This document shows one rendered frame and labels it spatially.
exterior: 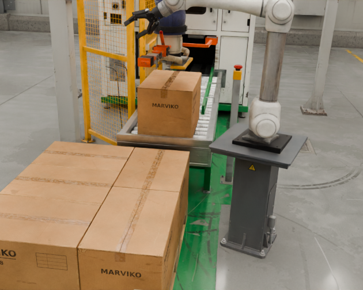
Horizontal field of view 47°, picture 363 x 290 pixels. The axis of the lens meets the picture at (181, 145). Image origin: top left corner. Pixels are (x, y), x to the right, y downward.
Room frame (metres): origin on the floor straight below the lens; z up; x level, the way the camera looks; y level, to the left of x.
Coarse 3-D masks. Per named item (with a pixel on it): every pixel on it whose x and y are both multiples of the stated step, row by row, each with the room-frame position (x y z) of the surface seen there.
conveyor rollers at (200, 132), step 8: (216, 80) 4.87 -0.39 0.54; (200, 104) 3.89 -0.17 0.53; (208, 104) 3.89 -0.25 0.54; (200, 112) 3.62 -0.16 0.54; (208, 112) 3.62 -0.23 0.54; (200, 120) 3.37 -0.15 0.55; (208, 120) 3.43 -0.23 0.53; (136, 128) 3.14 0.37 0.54; (200, 128) 3.18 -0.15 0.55; (200, 136) 3.00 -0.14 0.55
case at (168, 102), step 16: (144, 80) 3.11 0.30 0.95; (160, 80) 3.13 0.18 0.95; (176, 80) 3.14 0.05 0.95; (192, 80) 3.16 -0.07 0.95; (144, 96) 2.89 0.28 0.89; (160, 96) 2.87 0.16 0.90; (176, 96) 2.86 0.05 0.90; (192, 96) 2.85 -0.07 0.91; (144, 112) 2.89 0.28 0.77; (160, 112) 2.87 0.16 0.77; (176, 112) 2.86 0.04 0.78; (192, 112) 2.89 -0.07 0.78; (144, 128) 2.89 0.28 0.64; (160, 128) 2.87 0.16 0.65; (176, 128) 2.86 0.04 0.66; (192, 128) 2.94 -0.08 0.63
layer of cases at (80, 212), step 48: (96, 144) 2.78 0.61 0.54; (0, 192) 2.05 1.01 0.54; (48, 192) 2.07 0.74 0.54; (96, 192) 2.08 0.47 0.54; (144, 192) 2.10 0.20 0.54; (0, 240) 1.61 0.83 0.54; (48, 240) 1.62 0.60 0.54; (96, 240) 1.63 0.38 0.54; (144, 240) 1.65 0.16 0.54; (0, 288) 1.62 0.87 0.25; (48, 288) 1.59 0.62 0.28; (96, 288) 1.56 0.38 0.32; (144, 288) 1.54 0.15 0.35
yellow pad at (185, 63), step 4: (184, 60) 2.93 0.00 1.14; (188, 60) 2.96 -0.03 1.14; (172, 64) 2.81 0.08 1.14; (176, 64) 2.79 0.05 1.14; (180, 64) 2.79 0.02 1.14; (184, 64) 2.82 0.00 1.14; (188, 64) 2.90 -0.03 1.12; (172, 68) 2.77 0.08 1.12; (176, 68) 2.76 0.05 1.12; (180, 68) 2.76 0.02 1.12; (184, 68) 2.75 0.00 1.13
